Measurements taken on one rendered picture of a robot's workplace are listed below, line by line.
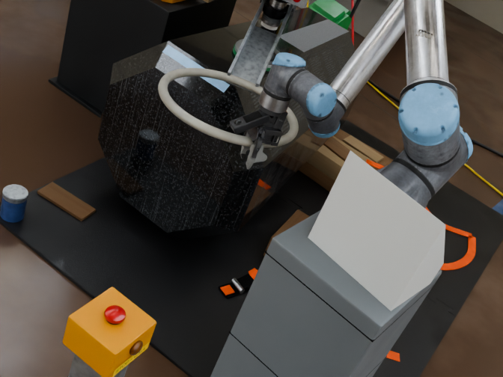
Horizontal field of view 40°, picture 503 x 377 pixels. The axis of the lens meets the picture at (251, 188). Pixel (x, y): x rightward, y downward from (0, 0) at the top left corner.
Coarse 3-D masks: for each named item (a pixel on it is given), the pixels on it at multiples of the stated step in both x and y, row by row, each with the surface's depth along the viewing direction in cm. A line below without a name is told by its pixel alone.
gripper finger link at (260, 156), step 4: (252, 144) 212; (252, 148) 212; (260, 148) 213; (252, 152) 212; (260, 152) 214; (248, 156) 215; (256, 156) 214; (260, 156) 215; (264, 156) 215; (248, 160) 214; (252, 160) 213; (256, 160) 215; (260, 160) 215; (264, 160) 216; (248, 164) 215; (252, 164) 215; (248, 168) 216
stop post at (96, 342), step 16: (112, 288) 135; (96, 304) 130; (112, 304) 132; (128, 304) 133; (80, 320) 126; (96, 320) 127; (128, 320) 130; (144, 320) 131; (64, 336) 129; (80, 336) 126; (96, 336) 125; (112, 336) 126; (128, 336) 127; (144, 336) 130; (80, 352) 128; (96, 352) 126; (112, 352) 123; (128, 352) 128; (80, 368) 134; (96, 368) 127; (112, 368) 125
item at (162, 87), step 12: (180, 72) 239; (192, 72) 243; (204, 72) 246; (216, 72) 249; (240, 84) 251; (252, 84) 250; (168, 96) 218; (168, 108) 216; (180, 108) 214; (288, 108) 242; (192, 120) 211; (288, 120) 239; (204, 132) 211; (216, 132) 210; (228, 132) 212; (288, 132) 226; (240, 144) 213; (264, 144) 216
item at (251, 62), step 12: (264, 0) 279; (288, 12) 278; (252, 24) 268; (252, 36) 271; (264, 36) 272; (276, 36) 274; (240, 48) 258; (252, 48) 266; (264, 48) 268; (240, 60) 261; (252, 60) 262; (264, 60) 264; (228, 72) 249; (240, 72) 257; (252, 72) 258; (264, 72) 254
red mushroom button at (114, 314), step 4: (108, 308) 128; (112, 308) 128; (116, 308) 129; (120, 308) 129; (108, 312) 127; (112, 312) 128; (116, 312) 128; (120, 312) 128; (124, 312) 129; (108, 316) 127; (112, 316) 127; (116, 316) 127; (120, 316) 127; (124, 316) 128; (108, 320) 127; (112, 320) 127; (116, 320) 127; (120, 320) 127
